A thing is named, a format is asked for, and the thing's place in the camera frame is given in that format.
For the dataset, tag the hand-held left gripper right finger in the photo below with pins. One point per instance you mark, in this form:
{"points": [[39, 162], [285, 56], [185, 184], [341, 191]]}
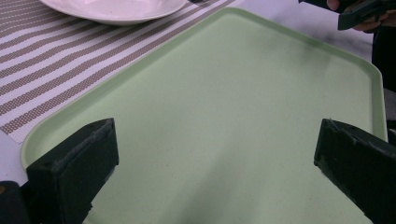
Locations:
{"points": [[361, 161]]}

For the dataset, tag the brown white striped placemat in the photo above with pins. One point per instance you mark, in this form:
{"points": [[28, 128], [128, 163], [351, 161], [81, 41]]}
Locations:
{"points": [[59, 62]]}

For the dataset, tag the light green plastic tray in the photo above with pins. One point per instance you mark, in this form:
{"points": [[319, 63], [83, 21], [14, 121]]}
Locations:
{"points": [[218, 118]]}

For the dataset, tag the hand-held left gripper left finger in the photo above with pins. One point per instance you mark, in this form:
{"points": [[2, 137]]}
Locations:
{"points": [[71, 174]]}

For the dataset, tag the white ceramic plate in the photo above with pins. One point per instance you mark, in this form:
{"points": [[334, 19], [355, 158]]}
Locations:
{"points": [[115, 9]]}

